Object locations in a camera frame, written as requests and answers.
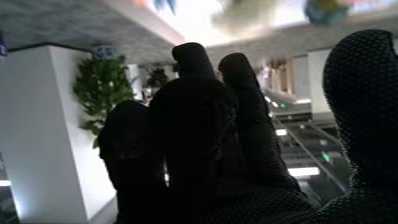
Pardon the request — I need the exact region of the green potted plant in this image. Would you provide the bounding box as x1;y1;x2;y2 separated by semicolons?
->
71;54;136;149

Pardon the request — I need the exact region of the cream flower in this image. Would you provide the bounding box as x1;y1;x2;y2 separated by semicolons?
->
211;0;280;34

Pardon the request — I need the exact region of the white sheet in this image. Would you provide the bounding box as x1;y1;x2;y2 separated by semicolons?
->
147;0;398;46

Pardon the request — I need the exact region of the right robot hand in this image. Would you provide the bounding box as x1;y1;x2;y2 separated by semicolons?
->
96;29;398;224

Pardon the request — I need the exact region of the teal flower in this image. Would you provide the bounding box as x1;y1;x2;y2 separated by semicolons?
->
303;0;351;26

